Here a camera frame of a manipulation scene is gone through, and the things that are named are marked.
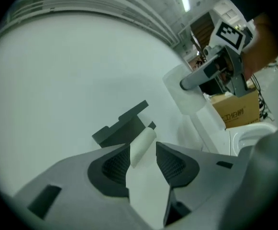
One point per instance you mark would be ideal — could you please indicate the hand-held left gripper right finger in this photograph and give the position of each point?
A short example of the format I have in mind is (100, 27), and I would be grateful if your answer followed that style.
(201, 176)

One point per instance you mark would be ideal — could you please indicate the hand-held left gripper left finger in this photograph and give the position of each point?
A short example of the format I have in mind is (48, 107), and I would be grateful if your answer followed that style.
(76, 188)

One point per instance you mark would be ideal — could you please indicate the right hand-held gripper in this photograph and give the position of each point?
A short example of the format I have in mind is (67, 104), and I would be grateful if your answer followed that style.
(229, 35)

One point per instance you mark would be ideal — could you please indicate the white toilet paper roll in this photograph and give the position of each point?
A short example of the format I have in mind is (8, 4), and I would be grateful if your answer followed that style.
(184, 99)

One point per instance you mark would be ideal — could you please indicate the white cardboard paper roll tube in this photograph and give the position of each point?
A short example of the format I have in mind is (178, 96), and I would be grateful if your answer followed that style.
(142, 145)

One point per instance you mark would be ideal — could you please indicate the person's right forearm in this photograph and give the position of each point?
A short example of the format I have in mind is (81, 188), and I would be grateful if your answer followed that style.
(263, 39)

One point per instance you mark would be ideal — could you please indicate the brown wooden staircase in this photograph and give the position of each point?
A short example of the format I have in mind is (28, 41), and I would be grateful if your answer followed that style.
(201, 30)

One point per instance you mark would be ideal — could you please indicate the brown cardboard box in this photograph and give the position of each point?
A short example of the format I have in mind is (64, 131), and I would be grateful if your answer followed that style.
(239, 111)

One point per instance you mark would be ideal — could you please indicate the black paper holder with shelf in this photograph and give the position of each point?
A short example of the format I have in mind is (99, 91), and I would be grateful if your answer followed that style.
(122, 128)

